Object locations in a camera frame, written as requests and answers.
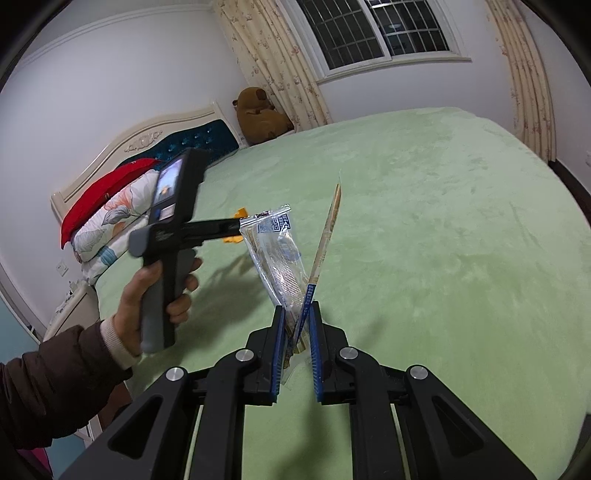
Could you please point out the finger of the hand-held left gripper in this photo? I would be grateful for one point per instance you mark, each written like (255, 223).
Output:
(217, 229)

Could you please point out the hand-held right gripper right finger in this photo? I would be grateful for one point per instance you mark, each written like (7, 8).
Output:
(315, 355)

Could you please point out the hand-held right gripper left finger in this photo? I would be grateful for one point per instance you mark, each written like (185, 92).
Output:
(277, 355)

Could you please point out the orange snack wrapper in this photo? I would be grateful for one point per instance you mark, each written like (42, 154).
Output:
(240, 213)

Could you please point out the clear plastic wrapper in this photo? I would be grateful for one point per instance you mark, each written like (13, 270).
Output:
(277, 258)

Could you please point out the person's left forearm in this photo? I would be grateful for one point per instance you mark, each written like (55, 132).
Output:
(55, 383)

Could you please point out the person's left hand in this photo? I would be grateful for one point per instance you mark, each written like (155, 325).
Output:
(129, 309)

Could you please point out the floral white pillow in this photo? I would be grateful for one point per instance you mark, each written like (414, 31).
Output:
(106, 254)
(124, 203)

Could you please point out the red pillow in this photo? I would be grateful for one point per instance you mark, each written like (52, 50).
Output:
(101, 194)

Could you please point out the white nightstand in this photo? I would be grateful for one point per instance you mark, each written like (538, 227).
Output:
(74, 314)

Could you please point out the cream headboard with teal padding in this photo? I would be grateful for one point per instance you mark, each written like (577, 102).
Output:
(138, 138)

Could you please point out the brown teddy bear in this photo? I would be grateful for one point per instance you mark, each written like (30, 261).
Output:
(258, 115)

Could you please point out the green blanket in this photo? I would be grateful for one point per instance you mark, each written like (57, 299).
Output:
(438, 221)

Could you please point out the floral cream curtain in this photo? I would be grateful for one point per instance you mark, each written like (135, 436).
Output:
(272, 50)
(521, 78)

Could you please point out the white framed window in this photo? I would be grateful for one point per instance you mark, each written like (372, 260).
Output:
(369, 32)

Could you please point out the white wall socket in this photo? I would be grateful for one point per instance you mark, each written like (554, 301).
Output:
(63, 267)

